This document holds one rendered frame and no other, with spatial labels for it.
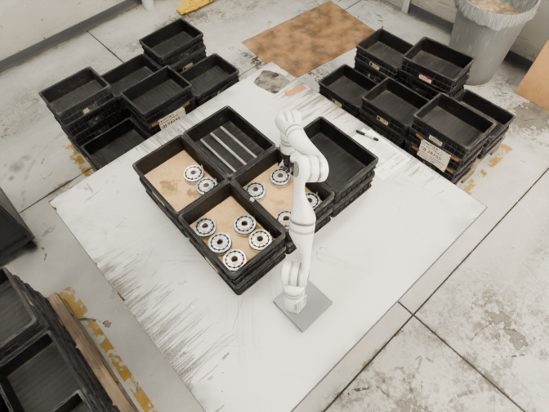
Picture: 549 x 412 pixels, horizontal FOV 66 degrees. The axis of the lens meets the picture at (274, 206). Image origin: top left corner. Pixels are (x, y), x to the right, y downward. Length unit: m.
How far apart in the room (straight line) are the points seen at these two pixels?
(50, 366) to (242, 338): 1.03
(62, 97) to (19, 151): 0.75
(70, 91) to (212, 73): 1.03
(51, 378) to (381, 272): 1.66
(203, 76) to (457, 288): 2.32
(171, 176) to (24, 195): 1.68
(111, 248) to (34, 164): 1.73
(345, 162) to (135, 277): 1.16
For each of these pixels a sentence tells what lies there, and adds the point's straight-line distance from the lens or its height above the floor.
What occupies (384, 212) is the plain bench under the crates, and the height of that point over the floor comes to 0.70.
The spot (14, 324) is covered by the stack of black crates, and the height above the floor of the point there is 0.49.
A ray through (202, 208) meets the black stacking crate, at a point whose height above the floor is 0.89.
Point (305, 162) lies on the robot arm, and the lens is 1.39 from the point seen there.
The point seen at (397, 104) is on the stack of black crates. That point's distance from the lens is 3.16.
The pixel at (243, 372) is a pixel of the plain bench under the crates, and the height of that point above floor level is 0.70.
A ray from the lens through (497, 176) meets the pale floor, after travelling 3.44.
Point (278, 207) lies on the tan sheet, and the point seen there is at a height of 0.83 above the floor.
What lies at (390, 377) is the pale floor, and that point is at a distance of 2.59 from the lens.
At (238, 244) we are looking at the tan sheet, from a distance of 1.90.
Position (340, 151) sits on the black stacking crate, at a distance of 2.20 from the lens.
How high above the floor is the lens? 2.49
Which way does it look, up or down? 57 degrees down
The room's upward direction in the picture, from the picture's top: 4 degrees counter-clockwise
